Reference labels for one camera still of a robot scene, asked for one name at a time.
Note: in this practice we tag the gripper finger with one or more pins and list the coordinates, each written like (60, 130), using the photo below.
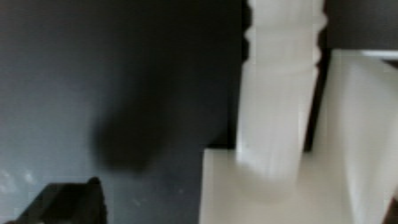
(67, 204)

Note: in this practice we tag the white chair seat part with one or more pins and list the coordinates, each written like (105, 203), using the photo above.
(309, 173)

